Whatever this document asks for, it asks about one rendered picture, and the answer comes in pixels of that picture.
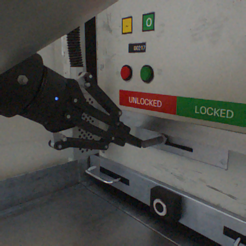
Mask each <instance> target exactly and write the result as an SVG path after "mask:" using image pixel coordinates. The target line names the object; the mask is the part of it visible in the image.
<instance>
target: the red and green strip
mask: <svg viewBox="0 0 246 246"><path fill-rule="evenodd" d="M119 105H123V106H127V107H133V108H139V109H145V110H151V111H157V112H161V113H167V114H172V115H178V116H184V117H188V118H194V119H200V120H206V121H212V122H218V123H222V124H228V125H234V126H240V127H246V104H243V103H234V102H224V101H218V100H209V99H199V98H190V97H180V96H171V95H165V94H156V93H146V92H137V91H127V90H119Z"/></svg>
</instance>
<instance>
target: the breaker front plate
mask: <svg viewBox="0 0 246 246"><path fill-rule="evenodd" d="M153 12H155V14H154V31H145V32H142V14H147V13H153ZM130 16H132V33H127V34H122V19H121V18H126V17H130ZM96 29H97V66H98V86H99V87H100V88H101V89H102V90H103V91H104V92H105V94H106V95H107V96H108V97H109V98H110V99H111V100H112V101H113V102H114V103H115V104H116V105H117V106H118V108H119V109H123V110H128V111H134V112H137V113H143V114H148V115H154V116H159V117H163V118H168V119H174V120H179V121H184V122H190V123H194V124H199V125H204V126H210V127H215V128H221V129H224V130H230V131H235V132H241V133H246V127H240V126H234V125H228V124H222V123H218V122H212V121H206V120H200V119H194V118H188V117H184V116H178V115H172V114H167V113H161V112H157V111H151V110H145V109H139V108H133V107H127V106H123V105H119V90H127V91H137V92H146V93H156V94H165V95H171V96H180V97H190V98H199V99H209V100H218V101H224V102H234V103H243V104H246V0H119V1H118V2H116V3H115V4H113V5H111V6H110V7H109V8H107V9H105V10H104V11H102V12H101V13H99V14H97V15H96ZM143 42H145V43H146V52H135V53H129V52H128V44H129V43H143ZM126 64H127V65H129V66H130V67H131V69H132V77H131V79H130V80H128V81H125V80H123V79H122V77H121V75H120V71H121V68H122V66H123V65H126ZM144 65H150V66H151V67H152V68H153V71H154V75H153V78H152V80H151V81H150V82H144V81H143V80H142V79H141V76H140V71H141V68H142V66H144ZM124 125H126V126H128V127H129V128H130V129H131V130H130V133H129V134H131V135H133V136H135V137H137V138H139V139H141V140H142V141H145V140H148V139H152V138H155V137H157V136H158V135H159V134H161V133H159V132H155V131H151V130H146V129H143V128H139V127H135V126H131V125H127V124H124ZM163 135H164V136H168V137H172V138H176V139H180V140H183V141H187V142H191V143H193V151H192V152H191V151H188V150H185V149H181V148H178V147H174V146H171V145H168V144H164V145H160V144H157V145H155V146H151V147H148V148H143V147H141V148H139V147H134V146H131V145H129V144H127V143H125V145H124V147H121V146H117V145H116V144H113V143H110V144H109V145H108V149H107V150H99V153H100V155H102V156H104V157H106V158H108V159H110V160H113V161H115V162H117V163H119V164H122V165H125V166H127V167H129V168H131V169H134V170H136V171H138V172H141V173H143V174H145V175H148V176H150V177H152V178H155V179H157V180H159V181H161V182H164V183H167V184H169V185H171V186H173V187H176V188H178V189H180V190H183V191H185V192H187V193H190V194H191V195H193V196H195V197H198V198H200V199H202V200H205V201H207V202H209V203H212V204H214V205H217V206H219V207H222V208H224V209H226V210H229V211H231V212H233V213H235V214H238V215H240V216H242V217H245V218H246V154H242V153H237V152H233V151H230V150H226V149H222V148H218V147H213V146H209V145H206V144H202V143H198V142H194V141H190V140H187V139H183V138H178V137H174V136H170V135H166V134H163Z"/></svg>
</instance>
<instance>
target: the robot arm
mask: <svg viewBox="0 0 246 246"><path fill-rule="evenodd" d="M118 1H119V0H0V115H1V116H4V117H7V118H12V117H14V116H16V115H19V116H22V117H24V118H27V119H29V120H32V121H34V122H36V123H39V124H41V125H43V126H44V128H45V129H46V130H47V131H49V132H50V134H51V140H50V141H49V143H48V145H49V146H50V147H52V148H54V149H56V150H58V151H60V150H64V149H67V148H81V149H100V150H107V149H108V145H109V144H110V143H113V144H116V145H117V146H121V147H124V145H125V143H127V144H129V145H131V146H134V147H139V148H141V147H142V146H141V142H142V140H141V139H139V138H137V137H135V136H133V135H131V134H129V133H130V130H131V129H130V128H129V127H128V126H126V125H124V123H123V122H121V121H120V120H119V117H120V116H121V115H122V111H121V110H120V109H119V108H118V106H117V105H116V104H115V103H114V102H113V101H112V100H111V99H110V98H109V97H108V96H107V95H106V94H105V92H104V91H103V90H102V89H101V88H100V87H99V86H98V84H97V82H96V79H95V78H94V76H93V74H92V73H91V72H80V73H79V76H78V77H77V78H75V79H70V78H66V77H64V76H62V75H61V74H59V73H57V72H55V71H54V70H52V69H50V68H49V67H47V66H45V65H43V60H42V57H41V56H40V55H39V54H38V53H37V52H38V51H40V50H41V49H43V48H44V47H46V46H48V45H49V44H51V43H53V42H54V41H56V40H57V39H59V38H61V37H62V36H64V35H66V34H67V33H69V32H70V31H72V30H74V29H75V28H77V27H79V26H80V25H82V24H83V23H85V22H86V21H88V20H89V19H91V18H93V17H94V16H96V15H97V14H99V13H101V12H102V11H104V10H105V9H107V8H109V7H110V6H111V5H113V4H115V3H116V2H118ZM81 87H82V88H84V89H85V90H86V91H87V92H88V93H89V94H90V95H91V96H92V97H93V98H94V99H95V100H96V101H97V102H98V103H99V104H100V105H101V106H102V107H103V108H104V109H105V110H106V111H107V113H108V114H109V115H107V114H106V113H104V112H102V111H101V110H99V109H97V108H95V107H94V106H93V105H91V104H89V103H87V102H86V99H85V96H84V95H83V92H82V89H81ZM83 113H86V114H88V115H90V116H92V117H94V118H95V119H97V120H99V121H101V122H103V123H105V124H107V125H109V127H108V129H107V131H104V130H102V129H101V128H99V127H97V126H94V125H92V124H90V123H89V122H87V121H85V120H83V119H82V114H83ZM74 127H79V128H81V129H83V130H85V131H87V132H89V133H91V134H94V135H96V136H98V137H100V138H101V139H100V140H99V141H96V140H90V139H81V138H72V137H66V136H65V135H62V134H60V133H59V132H61V131H65V130H68V129H71V128H74Z"/></svg>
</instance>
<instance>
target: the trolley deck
mask: <svg viewBox="0 0 246 246"><path fill-rule="evenodd" d="M0 246H177V245H175V244H173V243H171V242H170V241H169V240H167V239H165V238H164V237H162V236H161V235H159V234H157V233H156V232H154V231H152V230H151V229H149V227H147V226H145V225H144V224H142V223H140V222H139V221H137V220H136V219H134V218H132V217H131V216H129V215H128V214H126V213H124V212H123V211H121V210H120V209H118V208H116V207H115V206H113V205H111V204H110V203H108V202H107V201H105V200H104V199H102V198H100V197H99V196H97V195H95V194H94V193H93V192H91V191H90V190H88V189H87V188H84V189H81V190H78V191H76V192H72V193H70V194H67V195H64V196H62V197H58V198H55V199H54V200H51V201H49V202H46V203H43V204H40V205H38V206H34V207H32V208H29V209H26V210H24V211H21V212H18V213H16V214H12V215H10V216H7V217H4V218H1V219H0Z"/></svg>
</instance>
